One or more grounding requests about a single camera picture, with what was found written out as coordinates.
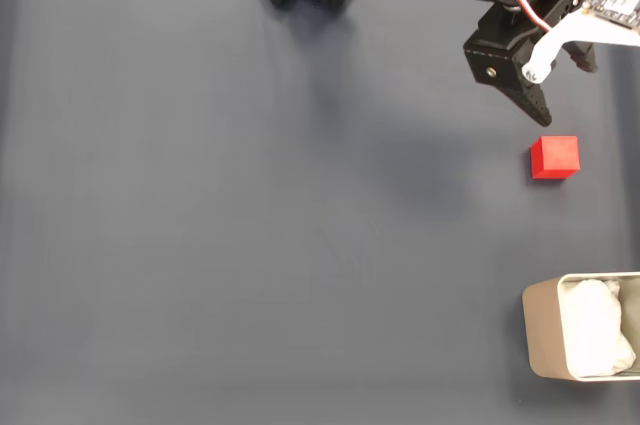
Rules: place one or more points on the red cube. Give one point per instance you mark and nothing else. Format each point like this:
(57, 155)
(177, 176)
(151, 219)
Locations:
(555, 155)

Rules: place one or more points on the beige metal tin box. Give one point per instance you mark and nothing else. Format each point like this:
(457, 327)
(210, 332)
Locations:
(542, 330)

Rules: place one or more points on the dark blue table mat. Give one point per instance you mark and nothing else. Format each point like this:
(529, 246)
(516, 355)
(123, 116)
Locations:
(250, 195)

